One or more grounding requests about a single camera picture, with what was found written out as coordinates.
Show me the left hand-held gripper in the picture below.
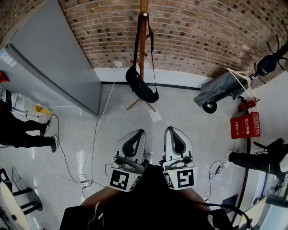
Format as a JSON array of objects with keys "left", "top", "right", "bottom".
[{"left": 105, "top": 129, "right": 151, "bottom": 193}]

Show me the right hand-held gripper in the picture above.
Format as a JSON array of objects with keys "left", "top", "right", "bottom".
[{"left": 159, "top": 126, "right": 198, "bottom": 191}]

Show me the black sling bag with strap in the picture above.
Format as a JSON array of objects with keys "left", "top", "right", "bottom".
[{"left": 125, "top": 12, "right": 159, "bottom": 104}]

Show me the wooden coat stand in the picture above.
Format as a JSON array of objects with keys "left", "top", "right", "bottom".
[{"left": 126, "top": 0, "right": 159, "bottom": 113}]

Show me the person's right forearm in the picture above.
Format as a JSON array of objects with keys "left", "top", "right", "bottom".
[{"left": 180, "top": 188, "right": 212, "bottom": 212}]

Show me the person's left forearm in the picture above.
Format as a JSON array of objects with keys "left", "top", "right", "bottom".
[{"left": 80, "top": 186, "right": 120, "bottom": 208}]

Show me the white paper sheet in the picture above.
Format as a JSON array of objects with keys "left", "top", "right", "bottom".
[{"left": 148, "top": 107, "right": 162, "bottom": 124}]

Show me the black wheeled cart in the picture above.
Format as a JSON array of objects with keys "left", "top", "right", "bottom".
[{"left": 201, "top": 85, "right": 243, "bottom": 114}]

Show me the white power strip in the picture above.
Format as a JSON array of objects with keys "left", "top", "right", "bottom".
[{"left": 78, "top": 174, "right": 93, "bottom": 190}]

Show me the person's black clothing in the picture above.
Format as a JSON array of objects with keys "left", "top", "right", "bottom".
[{"left": 59, "top": 164, "right": 234, "bottom": 230}]

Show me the red fire extinguisher box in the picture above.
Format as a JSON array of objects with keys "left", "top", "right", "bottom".
[{"left": 230, "top": 111, "right": 261, "bottom": 140}]

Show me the grey cloth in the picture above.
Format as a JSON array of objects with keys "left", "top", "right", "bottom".
[{"left": 193, "top": 72, "right": 248, "bottom": 107}]

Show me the red fire extinguisher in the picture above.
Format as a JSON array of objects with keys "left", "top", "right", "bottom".
[{"left": 237, "top": 96, "right": 261, "bottom": 113}]

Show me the white clothes hanger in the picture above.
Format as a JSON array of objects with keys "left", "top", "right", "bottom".
[{"left": 225, "top": 67, "right": 254, "bottom": 99}]

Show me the yellow plastic object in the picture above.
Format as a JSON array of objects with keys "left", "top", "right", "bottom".
[{"left": 35, "top": 105, "right": 53, "bottom": 116}]

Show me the beige board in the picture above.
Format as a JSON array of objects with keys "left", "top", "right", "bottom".
[{"left": 238, "top": 195, "right": 269, "bottom": 230}]

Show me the grey refrigerator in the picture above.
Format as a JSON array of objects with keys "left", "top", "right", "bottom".
[{"left": 0, "top": 0, "right": 102, "bottom": 116}]

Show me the round beige table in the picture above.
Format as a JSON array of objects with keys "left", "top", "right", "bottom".
[{"left": 0, "top": 181, "right": 30, "bottom": 230}]

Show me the red object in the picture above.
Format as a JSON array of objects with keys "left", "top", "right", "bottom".
[{"left": 0, "top": 70, "right": 10, "bottom": 84}]

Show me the long white cable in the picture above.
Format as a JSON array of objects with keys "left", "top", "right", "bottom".
[{"left": 80, "top": 81, "right": 116, "bottom": 180}]

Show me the black charger cable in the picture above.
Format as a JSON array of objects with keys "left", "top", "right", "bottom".
[{"left": 203, "top": 159, "right": 224, "bottom": 202}]

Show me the thin black floor cable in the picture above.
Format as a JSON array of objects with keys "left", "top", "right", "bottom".
[{"left": 46, "top": 114, "right": 83, "bottom": 184}]

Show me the black device cable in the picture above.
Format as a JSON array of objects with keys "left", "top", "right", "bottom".
[{"left": 193, "top": 200, "right": 253, "bottom": 228}]

